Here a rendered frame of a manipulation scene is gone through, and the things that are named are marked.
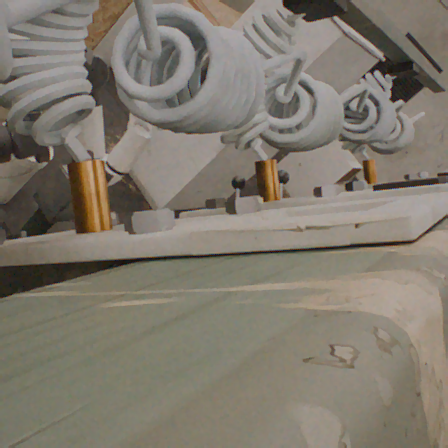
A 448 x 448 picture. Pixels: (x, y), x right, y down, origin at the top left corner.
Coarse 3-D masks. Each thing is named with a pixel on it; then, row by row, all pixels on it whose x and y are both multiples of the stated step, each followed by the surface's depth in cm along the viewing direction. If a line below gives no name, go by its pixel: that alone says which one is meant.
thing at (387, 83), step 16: (400, 64) 64; (368, 80) 67; (384, 80) 67; (384, 96) 67; (352, 112) 69; (368, 128) 70; (352, 144) 72; (368, 160) 70; (368, 176) 70; (416, 176) 64
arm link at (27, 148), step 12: (0, 120) 114; (24, 120) 115; (0, 132) 112; (12, 132) 114; (0, 144) 112; (12, 144) 115; (24, 144) 116; (36, 144) 117; (0, 156) 113; (24, 156) 117; (36, 156) 119; (48, 156) 119
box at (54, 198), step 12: (60, 168) 188; (48, 180) 191; (60, 180) 189; (36, 192) 194; (48, 192) 192; (60, 192) 189; (48, 204) 192; (60, 204) 190; (48, 216) 193; (60, 216) 193; (72, 216) 200
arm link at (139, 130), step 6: (132, 120) 155; (138, 120) 156; (132, 126) 154; (138, 126) 156; (144, 126) 158; (150, 126) 158; (132, 132) 153; (138, 132) 154; (144, 132) 156; (150, 132) 158; (132, 138) 154; (138, 138) 154; (144, 138) 154; (150, 138) 156; (144, 144) 156
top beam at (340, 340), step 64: (192, 256) 17; (256, 256) 15; (320, 256) 14; (384, 256) 12; (0, 320) 10; (64, 320) 9; (128, 320) 9; (192, 320) 8; (256, 320) 8; (320, 320) 7; (384, 320) 7; (0, 384) 6; (64, 384) 6; (128, 384) 6; (192, 384) 5; (256, 384) 5; (320, 384) 5; (384, 384) 6
